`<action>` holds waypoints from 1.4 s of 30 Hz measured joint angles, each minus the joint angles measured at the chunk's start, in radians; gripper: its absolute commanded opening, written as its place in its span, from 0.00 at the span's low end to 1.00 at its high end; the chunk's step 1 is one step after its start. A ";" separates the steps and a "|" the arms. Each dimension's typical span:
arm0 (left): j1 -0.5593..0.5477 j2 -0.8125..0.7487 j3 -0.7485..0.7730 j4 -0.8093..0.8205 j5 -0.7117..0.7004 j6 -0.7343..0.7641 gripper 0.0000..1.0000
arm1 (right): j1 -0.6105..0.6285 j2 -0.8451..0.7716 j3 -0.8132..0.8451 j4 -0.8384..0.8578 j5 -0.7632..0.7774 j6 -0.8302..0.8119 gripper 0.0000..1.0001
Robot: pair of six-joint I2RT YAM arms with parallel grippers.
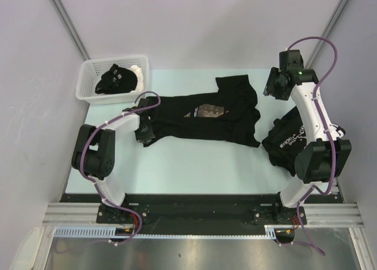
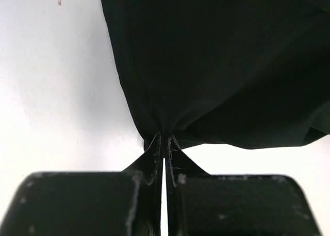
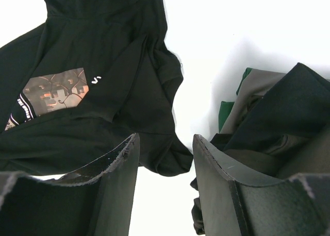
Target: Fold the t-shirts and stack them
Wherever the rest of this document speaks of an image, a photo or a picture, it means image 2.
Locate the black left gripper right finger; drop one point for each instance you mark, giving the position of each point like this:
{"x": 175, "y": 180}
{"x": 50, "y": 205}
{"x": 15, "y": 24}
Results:
{"x": 203, "y": 204}

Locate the black graphic t-shirt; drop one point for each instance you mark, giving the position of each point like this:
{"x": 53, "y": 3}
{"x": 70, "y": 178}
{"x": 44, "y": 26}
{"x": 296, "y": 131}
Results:
{"x": 248, "y": 73}

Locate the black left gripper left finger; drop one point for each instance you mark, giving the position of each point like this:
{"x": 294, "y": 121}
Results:
{"x": 90, "y": 203}

